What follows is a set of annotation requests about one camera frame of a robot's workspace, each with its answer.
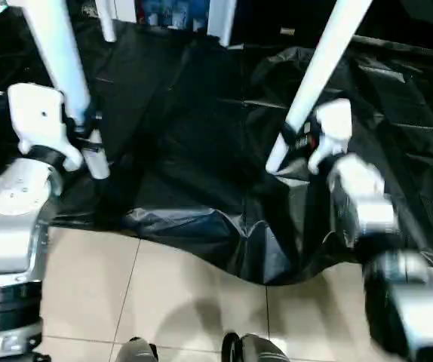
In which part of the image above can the white plastic table leg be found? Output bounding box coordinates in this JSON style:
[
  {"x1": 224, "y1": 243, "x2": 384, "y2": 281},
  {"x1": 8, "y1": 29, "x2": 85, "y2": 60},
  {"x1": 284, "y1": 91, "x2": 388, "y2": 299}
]
[
  {"x1": 19, "y1": 0, "x2": 113, "y2": 182},
  {"x1": 265, "y1": 0, "x2": 374, "y2": 176},
  {"x1": 206, "y1": 0, "x2": 238, "y2": 49},
  {"x1": 94, "y1": 0, "x2": 119, "y2": 44}
]

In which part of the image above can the black work mat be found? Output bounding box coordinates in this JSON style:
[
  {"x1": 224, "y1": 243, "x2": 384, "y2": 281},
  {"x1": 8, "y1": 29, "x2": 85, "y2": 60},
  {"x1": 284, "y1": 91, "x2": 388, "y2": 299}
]
[{"x1": 0, "y1": 14, "x2": 433, "y2": 287}]

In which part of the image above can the white display cabinet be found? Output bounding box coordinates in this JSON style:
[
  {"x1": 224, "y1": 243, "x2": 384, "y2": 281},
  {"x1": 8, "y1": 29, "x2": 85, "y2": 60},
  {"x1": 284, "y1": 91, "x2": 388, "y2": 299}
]
[{"x1": 114, "y1": 0, "x2": 237, "y2": 35}]

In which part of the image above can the black low cabinet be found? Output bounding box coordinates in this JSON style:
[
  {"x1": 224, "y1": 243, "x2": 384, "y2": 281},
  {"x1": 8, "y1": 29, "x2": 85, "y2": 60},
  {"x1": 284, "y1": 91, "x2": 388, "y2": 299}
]
[{"x1": 235, "y1": 0, "x2": 433, "y2": 54}]

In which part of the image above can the grey left robot leg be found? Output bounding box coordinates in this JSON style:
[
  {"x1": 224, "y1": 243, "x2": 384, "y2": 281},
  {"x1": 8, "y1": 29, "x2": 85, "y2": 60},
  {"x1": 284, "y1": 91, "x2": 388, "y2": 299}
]
[{"x1": 118, "y1": 338, "x2": 158, "y2": 362}]

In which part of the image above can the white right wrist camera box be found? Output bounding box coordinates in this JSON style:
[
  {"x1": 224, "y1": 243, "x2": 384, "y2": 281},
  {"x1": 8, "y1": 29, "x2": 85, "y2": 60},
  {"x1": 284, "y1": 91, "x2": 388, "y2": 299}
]
[{"x1": 306, "y1": 97, "x2": 355, "y2": 177}]

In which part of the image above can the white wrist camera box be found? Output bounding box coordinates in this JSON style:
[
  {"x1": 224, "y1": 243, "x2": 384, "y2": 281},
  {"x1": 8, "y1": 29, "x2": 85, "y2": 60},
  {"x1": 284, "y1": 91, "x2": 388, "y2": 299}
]
[
  {"x1": 5, "y1": 81, "x2": 86, "y2": 174},
  {"x1": 306, "y1": 97, "x2": 355, "y2": 177}
]

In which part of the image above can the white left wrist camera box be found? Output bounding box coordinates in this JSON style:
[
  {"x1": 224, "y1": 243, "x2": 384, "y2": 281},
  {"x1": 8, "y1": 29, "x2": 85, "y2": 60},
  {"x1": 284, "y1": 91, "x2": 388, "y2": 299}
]
[{"x1": 5, "y1": 81, "x2": 86, "y2": 174}]

